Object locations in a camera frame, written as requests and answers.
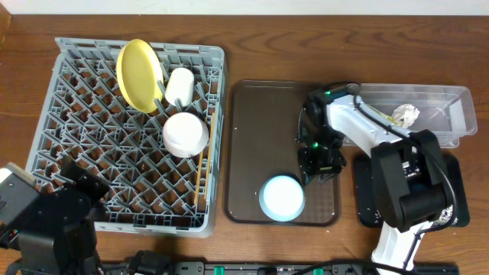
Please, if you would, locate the light blue bowl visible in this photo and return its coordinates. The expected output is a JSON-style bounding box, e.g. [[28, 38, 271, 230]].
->
[[259, 175, 306, 222]]

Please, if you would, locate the white tissue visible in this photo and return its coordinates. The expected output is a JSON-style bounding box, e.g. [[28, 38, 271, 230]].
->
[[391, 104, 420, 128]]

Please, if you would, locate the pile of rice and nuts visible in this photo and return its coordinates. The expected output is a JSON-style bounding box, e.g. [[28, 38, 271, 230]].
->
[[356, 193, 453, 228]]

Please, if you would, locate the white paper cup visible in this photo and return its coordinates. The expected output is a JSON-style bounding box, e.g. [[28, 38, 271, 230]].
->
[[165, 67, 194, 107]]

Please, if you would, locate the yellow plate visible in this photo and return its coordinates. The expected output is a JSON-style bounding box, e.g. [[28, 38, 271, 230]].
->
[[116, 39, 164, 113]]

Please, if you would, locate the yellow green snack wrapper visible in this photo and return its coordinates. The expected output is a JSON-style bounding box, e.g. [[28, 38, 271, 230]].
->
[[368, 105, 396, 125]]

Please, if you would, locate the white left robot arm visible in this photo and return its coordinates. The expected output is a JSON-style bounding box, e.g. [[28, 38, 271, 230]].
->
[[1, 157, 110, 274]]

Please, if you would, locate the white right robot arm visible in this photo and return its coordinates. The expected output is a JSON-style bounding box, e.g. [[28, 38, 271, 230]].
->
[[296, 82, 458, 274]]

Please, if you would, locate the black waste tray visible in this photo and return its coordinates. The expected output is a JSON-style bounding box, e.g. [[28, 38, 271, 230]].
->
[[353, 152, 471, 228]]

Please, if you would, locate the grey dishwasher rack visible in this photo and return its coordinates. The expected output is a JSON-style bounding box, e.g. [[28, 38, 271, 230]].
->
[[26, 37, 228, 238]]

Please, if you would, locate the brown serving tray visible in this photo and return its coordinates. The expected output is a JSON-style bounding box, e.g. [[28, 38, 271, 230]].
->
[[224, 80, 341, 227]]

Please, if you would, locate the clear plastic bin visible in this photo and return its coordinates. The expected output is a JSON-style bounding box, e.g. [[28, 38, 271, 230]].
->
[[327, 83, 478, 153]]

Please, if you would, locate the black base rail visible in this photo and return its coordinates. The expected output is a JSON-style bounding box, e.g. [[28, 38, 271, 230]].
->
[[102, 251, 460, 275]]

